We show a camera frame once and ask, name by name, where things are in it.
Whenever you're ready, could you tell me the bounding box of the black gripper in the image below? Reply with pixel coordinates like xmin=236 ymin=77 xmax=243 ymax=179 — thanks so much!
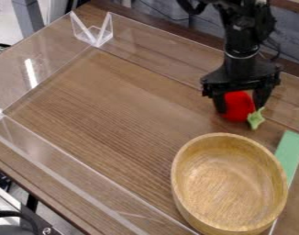
xmin=200 ymin=60 xmax=282 ymax=114

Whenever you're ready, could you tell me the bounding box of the red plush fruit green stem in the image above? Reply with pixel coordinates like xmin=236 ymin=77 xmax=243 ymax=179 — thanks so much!
xmin=222 ymin=91 xmax=264 ymax=130

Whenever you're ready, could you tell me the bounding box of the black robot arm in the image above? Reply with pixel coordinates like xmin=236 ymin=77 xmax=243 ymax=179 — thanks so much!
xmin=176 ymin=0 xmax=282 ymax=114

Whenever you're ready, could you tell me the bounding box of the green tape strip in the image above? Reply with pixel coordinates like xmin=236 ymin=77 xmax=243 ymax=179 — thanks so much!
xmin=275 ymin=130 xmax=299 ymax=185

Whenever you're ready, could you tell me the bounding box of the wooden bowl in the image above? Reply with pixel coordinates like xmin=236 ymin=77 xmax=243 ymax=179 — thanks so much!
xmin=171 ymin=133 xmax=288 ymax=235

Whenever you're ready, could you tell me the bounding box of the clear acrylic enclosure wall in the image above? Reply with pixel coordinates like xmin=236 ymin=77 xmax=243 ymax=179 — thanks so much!
xmin=0 ymin=16 xmax=299 ymax=235

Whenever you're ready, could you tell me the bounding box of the black metal bracket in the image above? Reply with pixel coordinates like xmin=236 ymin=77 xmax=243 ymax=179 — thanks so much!
xmin=20 ymin=205 xmax=64 ymax=235

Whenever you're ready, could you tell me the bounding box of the black cable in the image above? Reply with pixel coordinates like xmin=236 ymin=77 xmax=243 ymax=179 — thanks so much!
xmin=0 ymin=209 xmax=39 ymax=235

